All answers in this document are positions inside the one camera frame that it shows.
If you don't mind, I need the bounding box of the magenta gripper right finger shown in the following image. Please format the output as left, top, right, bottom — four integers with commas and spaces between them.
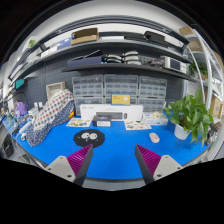
135, 145, 182, 184

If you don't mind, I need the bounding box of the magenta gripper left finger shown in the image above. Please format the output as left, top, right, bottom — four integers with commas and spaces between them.
45, 144, 93, 186

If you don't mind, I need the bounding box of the black round mouse pad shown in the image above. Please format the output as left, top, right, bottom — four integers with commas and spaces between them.
73, 129, 105, 148

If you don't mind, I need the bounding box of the blue desk mat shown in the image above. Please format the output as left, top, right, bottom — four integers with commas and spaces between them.
17, 121, 207, 180

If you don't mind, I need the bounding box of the white plant pot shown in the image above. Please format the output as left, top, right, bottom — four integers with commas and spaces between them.
174, 124, 189, 140

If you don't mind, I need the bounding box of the left illustrated leaflet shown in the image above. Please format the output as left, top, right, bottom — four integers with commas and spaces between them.
67, 118, 91, 127

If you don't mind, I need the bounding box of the illustrated leaflet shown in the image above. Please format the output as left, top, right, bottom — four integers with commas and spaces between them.
125, 121, 151, 130
67, 118, 91, 127

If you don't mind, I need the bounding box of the right illustrated leaflet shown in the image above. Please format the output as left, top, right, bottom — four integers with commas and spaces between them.
125, 121, 151, 130

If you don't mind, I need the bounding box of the white box on desk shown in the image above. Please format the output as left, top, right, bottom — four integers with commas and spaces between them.
143, 111, 168, 126

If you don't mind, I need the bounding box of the small black box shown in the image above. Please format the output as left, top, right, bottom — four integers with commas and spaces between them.
92, 116, 111, 127

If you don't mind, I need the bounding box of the white long keyboard box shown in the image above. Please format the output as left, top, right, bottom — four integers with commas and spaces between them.
80, 104, 143, 121

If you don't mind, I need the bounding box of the patterned fabric bundle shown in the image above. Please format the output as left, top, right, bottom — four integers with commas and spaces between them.
26, 89, 74, 147

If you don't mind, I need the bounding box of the green potted plant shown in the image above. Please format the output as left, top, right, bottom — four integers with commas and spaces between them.
164, 89, 214, 145

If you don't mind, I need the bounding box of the yellow label card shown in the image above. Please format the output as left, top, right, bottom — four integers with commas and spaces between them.
111, 94, 131, 105

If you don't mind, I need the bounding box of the right grey drawer organizer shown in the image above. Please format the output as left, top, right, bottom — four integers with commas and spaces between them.
139, 76, 167, 98

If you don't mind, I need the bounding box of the grey drawer organizer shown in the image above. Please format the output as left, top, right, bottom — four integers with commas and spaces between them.
104, 74, 138, 96
72, 75, 103, 97
139, 76, 167, 98

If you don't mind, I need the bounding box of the purple bag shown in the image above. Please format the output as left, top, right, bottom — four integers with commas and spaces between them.
15, 102, 27, 118

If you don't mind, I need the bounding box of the left grey drawer organizer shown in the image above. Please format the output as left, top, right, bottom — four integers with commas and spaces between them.
72, 75, 103, 97

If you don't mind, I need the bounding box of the white framed box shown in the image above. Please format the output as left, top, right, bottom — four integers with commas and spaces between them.
46, 82, 66, 99

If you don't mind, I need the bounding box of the middle grey drawer organizer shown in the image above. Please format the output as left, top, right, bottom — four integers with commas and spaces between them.
104, 74, 138, 96

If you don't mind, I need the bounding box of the white device on shelf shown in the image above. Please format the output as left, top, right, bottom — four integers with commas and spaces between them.
161, 56, 187, 73

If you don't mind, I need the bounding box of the dark blue flat box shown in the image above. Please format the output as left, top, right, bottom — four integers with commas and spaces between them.
67, 56, 102, 68

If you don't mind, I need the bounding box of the black shelf unit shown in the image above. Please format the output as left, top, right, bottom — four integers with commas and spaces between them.
7, 14, 201, 88

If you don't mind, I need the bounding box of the cardboard box on shelf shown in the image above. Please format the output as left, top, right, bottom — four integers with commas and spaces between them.
70, 28, 99, 45

